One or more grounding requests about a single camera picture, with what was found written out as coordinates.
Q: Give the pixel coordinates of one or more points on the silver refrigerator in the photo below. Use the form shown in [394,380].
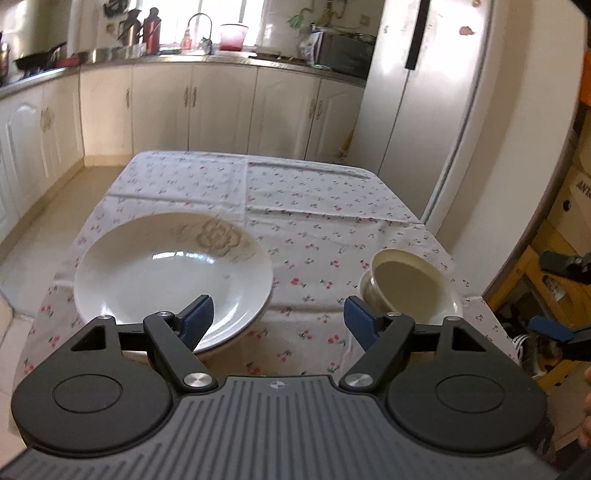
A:
[415,115]

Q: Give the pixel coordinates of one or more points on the red thermos flask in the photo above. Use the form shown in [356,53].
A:
[152,34]

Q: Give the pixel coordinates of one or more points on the cherry print tablecloth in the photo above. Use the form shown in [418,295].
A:
[314,221]

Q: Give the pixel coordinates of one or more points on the chrome kitchen faucet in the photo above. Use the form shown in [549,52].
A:
[211,34]

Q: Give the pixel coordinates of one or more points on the shallow steel pan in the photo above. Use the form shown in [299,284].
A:
[104,54]

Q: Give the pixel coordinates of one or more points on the red plastic basket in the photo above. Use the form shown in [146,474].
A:
[233,39]

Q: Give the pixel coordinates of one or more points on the white plate large grey flower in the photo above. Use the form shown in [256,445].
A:
[152,277]

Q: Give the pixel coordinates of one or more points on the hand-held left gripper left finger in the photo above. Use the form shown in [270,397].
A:
[198,318]

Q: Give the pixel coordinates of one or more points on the broom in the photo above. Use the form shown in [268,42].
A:
[347,147]

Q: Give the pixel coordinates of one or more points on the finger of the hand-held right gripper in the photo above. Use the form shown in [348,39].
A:
[549,325]
[563,265]

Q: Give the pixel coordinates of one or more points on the floral plastic bag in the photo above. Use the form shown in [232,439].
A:
[310,48]

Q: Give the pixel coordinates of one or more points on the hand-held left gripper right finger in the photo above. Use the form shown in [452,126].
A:
[359,321]

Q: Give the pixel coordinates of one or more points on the black frying pan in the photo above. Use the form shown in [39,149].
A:
[34,62]

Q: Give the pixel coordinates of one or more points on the steel stock pot with lid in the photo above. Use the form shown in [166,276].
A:
[3,64]

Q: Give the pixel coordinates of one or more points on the black hanging kitchen tools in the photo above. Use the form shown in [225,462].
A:
[115,8]

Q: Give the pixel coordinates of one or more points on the metal kettle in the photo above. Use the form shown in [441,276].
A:
[133,30]

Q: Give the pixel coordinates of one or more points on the cream plastic bowl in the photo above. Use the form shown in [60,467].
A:
[406,286]

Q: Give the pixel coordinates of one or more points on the dark microwave oven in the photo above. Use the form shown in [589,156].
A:
[346,55]

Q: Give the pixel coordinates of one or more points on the cardboard box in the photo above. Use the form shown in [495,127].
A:
[575,194]

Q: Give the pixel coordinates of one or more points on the pink soap bottle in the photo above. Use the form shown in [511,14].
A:
[186,41]

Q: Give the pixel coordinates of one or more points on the kitchen window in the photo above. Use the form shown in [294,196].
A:
[231,11]

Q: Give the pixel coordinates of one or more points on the row of white cabinet doors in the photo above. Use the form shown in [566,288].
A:
[221,106]

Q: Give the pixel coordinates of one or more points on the grey kitchen countertop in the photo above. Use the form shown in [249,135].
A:
[207,59]

